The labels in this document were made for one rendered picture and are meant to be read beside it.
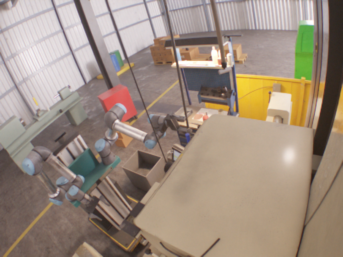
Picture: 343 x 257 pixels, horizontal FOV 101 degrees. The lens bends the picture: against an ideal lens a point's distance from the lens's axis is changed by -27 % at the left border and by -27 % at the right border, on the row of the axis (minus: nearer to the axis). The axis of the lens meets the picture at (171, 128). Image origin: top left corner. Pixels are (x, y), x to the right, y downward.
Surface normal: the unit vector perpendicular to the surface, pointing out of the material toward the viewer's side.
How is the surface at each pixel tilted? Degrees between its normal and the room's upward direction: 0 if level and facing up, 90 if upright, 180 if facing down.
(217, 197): 0
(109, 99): 90
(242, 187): 0
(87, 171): 90
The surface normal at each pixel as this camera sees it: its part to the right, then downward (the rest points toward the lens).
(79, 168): 0.81, 0.16
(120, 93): 0.60, 0.34
